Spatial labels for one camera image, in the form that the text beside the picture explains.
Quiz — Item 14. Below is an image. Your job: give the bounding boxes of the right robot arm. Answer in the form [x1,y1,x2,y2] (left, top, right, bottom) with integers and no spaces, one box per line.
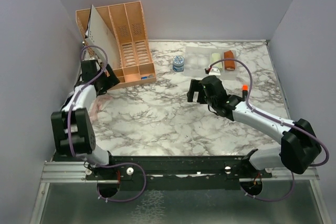
[187,76,322,177]

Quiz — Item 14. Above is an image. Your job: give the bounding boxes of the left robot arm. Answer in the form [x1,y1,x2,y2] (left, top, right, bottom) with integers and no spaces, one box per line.
[51,60,120,179]

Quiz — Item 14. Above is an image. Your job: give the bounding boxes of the white pink underwear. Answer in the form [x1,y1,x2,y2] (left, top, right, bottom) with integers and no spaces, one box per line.
[89,96,112,122]

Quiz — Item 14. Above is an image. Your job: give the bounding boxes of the clear plastic tray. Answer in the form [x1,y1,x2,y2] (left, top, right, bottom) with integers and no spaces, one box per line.
[183,46,238,78]

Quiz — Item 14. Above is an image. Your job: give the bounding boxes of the small blue white jar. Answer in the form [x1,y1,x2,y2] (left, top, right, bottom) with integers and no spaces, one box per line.
[172,55,185,72]

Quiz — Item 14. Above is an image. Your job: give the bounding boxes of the orange capped marker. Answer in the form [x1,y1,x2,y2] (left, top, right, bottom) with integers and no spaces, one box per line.
[242,84,249,101]

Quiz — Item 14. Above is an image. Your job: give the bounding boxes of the rolled orange cloth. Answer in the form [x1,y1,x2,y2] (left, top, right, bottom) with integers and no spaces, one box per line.
[224,50,236,71]

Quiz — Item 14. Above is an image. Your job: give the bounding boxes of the white perforated board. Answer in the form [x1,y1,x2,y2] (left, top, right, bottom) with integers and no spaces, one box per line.
[85,5,121,69]

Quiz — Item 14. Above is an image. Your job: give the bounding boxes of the rolled cream cloth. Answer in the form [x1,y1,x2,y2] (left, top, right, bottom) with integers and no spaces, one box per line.
[211,52,223,75]

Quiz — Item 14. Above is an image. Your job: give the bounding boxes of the blue item in organizer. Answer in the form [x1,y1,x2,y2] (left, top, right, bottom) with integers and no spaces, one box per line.
[141,74,154,80]

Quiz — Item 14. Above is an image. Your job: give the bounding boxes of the orange desk file organizer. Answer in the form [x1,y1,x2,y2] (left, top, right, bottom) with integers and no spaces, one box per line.
[76,1,156,89]

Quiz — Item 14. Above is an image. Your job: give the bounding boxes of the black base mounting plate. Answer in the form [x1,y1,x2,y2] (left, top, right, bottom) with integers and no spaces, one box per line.
[86,156,272,191]

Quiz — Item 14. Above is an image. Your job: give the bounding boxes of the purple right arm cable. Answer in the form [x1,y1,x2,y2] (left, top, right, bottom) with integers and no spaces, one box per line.
[204,59,330,201]

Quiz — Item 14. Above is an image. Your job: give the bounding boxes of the aluminium rail frame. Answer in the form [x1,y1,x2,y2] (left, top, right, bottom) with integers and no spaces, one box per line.
[31,162,331,223]

